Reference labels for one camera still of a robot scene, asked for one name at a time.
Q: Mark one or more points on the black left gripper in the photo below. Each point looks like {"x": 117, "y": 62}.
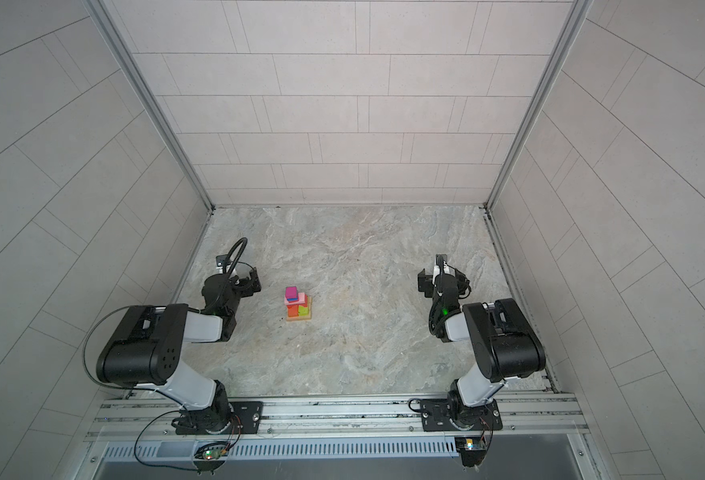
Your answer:
{"x": 249, "y": 290}

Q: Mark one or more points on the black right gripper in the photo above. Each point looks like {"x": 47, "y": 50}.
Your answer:
{"x": 429, "y": 280}

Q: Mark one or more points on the natural wood plank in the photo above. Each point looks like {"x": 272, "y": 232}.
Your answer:
{"x": 298, "y": 318}

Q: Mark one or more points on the orange wood block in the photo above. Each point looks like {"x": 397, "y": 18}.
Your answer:
{"x": 292, "y": 311}

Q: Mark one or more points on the pink wood block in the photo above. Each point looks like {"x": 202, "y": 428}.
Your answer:
{"x": 302, "y": 297}

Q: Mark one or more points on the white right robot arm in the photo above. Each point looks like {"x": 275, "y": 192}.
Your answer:
{"x": 503, "y": 343}

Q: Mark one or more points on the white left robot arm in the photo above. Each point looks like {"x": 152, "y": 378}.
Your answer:
{"x": 145, "y": 352}

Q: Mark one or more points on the right circuit board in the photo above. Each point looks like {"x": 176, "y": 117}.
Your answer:
{"x": 471, "y": 444}

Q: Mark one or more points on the circuit board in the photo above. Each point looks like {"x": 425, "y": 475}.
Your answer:
{"x": 471, "y": 444}
{"x": 212, "y": 451}

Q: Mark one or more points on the left circuit board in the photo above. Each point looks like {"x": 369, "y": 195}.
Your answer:
{"x": 212, "y": 451}

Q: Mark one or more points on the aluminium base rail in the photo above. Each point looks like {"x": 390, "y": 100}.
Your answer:
{"x": 323, "y": 427}

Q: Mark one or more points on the aluminium corner post right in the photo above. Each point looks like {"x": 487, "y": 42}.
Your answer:
{"x": 572, "y": 24}

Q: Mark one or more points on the aluminium corner post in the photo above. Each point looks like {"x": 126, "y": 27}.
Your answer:
{"x": 109, "y": 32}
{"x": 572, "y": 24}

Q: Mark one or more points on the aluminium corner post left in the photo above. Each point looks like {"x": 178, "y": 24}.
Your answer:
{"x": 109, "y": 32}

